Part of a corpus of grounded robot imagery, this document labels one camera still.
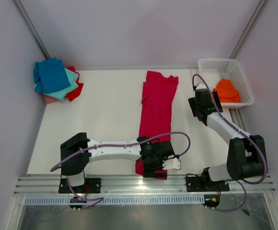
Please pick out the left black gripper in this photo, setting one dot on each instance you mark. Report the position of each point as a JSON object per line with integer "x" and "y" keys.
{"x": 149, "y": 172}

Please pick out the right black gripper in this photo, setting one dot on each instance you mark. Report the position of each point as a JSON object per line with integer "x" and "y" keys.
{"x": 193, "y": 105}

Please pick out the magenta t shirt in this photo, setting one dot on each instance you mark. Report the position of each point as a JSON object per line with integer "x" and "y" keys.
{"x": 156, "y": 114}

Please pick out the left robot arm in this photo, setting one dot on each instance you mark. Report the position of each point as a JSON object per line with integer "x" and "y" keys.
{"x": 78, "y": 151}

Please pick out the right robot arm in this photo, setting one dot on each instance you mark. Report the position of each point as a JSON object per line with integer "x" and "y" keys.
{"x": 246, "y": 156}

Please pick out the orange t shirt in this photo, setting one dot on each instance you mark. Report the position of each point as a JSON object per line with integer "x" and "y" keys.
{"x": 227, "y": 92}

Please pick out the white plastic basket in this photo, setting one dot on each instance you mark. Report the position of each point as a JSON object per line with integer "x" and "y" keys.
{"x": 213, "y": 70}

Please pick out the right black controller board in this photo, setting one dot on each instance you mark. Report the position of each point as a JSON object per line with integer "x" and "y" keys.
{"x": 211, "y": 201}

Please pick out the black controller board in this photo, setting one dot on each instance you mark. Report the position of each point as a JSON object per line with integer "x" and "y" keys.
{"x": 77, "y": 203}
{"x": 211, "y": 201}

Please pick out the left black controller board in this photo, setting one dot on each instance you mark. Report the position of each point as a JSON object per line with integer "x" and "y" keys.
{"x": 77, "y": 203}

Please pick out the red folded t shirt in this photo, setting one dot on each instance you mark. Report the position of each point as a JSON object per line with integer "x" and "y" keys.
{"x": 76, "y": 92}

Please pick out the pink folded t shirt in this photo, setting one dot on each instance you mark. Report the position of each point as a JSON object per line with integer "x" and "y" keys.
{"x": 49, "y": 99}

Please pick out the blue folded t shirt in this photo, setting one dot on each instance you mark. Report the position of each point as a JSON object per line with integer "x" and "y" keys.
{"x": 50, "y": 76}

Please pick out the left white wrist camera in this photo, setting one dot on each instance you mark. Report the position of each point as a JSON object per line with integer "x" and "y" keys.
{"x": 172, "y": 164}

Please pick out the right side aluminium rail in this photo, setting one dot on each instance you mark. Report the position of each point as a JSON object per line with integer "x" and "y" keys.
{"x": 237, "y": 118}

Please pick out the aluminium rail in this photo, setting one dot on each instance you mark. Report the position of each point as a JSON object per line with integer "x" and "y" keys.
{"x": 237, "y": 118}
{"x": 130, "y": 185}

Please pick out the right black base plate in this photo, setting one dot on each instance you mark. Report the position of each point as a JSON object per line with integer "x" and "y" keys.
{"x": 196, "y": 183}

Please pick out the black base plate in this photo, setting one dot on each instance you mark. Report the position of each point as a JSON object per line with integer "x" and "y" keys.
{"x": 91, "y": 186}
{"x": 196, "y": 183}

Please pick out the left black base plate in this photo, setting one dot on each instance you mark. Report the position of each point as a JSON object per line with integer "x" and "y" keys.
{"x": 91, "y": 186}

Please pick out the right corner aluminium post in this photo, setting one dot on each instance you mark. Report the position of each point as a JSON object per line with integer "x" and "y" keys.
{"x": 255, "y": 16}

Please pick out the corner aluminium post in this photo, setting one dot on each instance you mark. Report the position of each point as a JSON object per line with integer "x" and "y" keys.
{"x": 255, "y": 16}
{"x": 31, "y": 28}

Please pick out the slotted grey cable duct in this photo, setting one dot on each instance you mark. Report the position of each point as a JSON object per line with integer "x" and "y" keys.
{"x": 118, "y": 200}

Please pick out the aluminium front rail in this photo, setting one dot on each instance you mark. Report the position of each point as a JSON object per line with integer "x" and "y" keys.
{"x": 130, "y": 185}

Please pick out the left corner aluminium post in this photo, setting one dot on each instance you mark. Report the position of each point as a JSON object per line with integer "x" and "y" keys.
{"x": 31, "y": 28}

